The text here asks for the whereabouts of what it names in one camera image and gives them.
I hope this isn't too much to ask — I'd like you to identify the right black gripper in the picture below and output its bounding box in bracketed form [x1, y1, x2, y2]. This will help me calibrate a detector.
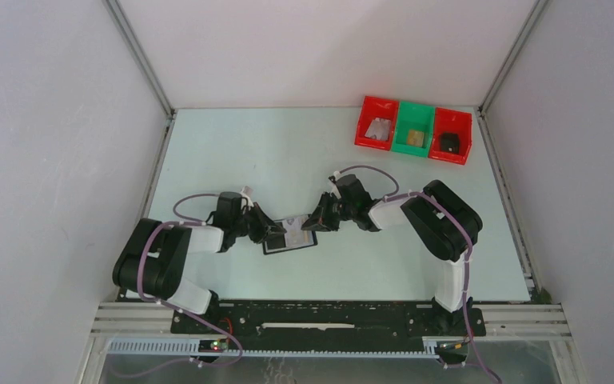
[301, 191, 357, 232]

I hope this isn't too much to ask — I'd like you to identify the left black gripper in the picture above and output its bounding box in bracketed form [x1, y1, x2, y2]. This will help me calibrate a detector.
[232, 202, 285, 244]

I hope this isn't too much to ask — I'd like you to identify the black leather card holder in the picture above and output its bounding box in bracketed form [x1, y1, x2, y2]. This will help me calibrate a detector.
[262, 214, 318, 255]

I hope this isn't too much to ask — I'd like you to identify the thin white credit card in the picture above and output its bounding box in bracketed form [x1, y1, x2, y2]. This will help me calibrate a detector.
[365, 118, 388, 141]

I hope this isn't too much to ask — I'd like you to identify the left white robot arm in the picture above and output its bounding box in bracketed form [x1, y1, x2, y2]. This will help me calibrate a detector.
[112, 191, 286, 334]

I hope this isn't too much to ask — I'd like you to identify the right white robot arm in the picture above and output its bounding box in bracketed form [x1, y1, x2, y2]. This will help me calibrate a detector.
[302, 174, 484, 334]

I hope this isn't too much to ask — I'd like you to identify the silver card in bin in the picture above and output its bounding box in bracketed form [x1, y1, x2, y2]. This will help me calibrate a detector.
[369, 118, 391, 141]

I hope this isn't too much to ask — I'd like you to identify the tan object in bin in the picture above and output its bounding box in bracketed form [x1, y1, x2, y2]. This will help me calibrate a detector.
[406, 130, 425, 148]

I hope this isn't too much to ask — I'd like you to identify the left red bin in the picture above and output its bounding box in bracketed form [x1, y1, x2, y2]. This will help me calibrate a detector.
[354, 96, 400, 151]

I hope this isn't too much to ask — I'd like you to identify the red bin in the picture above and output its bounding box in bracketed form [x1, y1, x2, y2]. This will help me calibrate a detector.
[429, 107, 472, 166]
[354, 96, 400, 151]

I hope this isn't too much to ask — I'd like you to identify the green bin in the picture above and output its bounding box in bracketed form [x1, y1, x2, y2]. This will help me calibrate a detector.
[391, 101, 436, 158]

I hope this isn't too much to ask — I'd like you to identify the black object in bin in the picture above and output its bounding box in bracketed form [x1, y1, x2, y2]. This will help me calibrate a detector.
[439, 132, 461, 154]

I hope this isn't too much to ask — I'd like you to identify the right red bin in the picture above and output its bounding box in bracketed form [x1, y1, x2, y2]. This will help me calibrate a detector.
[429, 107, 472, 166]

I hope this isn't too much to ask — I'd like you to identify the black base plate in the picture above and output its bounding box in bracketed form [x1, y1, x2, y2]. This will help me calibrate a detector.
[171, 299, 485, 353]

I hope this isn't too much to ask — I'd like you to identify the grey cable duct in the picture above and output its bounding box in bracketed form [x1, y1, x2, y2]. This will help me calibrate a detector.
[106, 338, 438, 358]

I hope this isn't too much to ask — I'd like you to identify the aluminium frame rail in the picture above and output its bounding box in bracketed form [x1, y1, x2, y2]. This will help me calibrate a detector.
[91, 302, 572, 342]

